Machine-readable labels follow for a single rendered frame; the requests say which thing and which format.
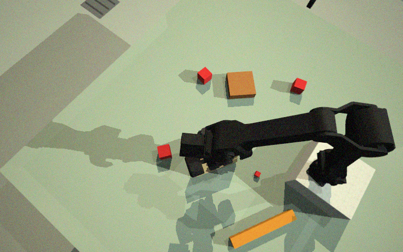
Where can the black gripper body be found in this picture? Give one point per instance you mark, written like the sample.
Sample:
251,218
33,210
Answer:
195,167

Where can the orange rectangular block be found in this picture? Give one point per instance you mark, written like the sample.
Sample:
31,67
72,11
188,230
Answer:
240,85

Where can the orange long bar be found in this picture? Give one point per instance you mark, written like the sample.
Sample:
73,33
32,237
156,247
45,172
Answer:
262,228

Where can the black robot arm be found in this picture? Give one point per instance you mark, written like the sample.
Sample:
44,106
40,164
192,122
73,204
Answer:
367,134

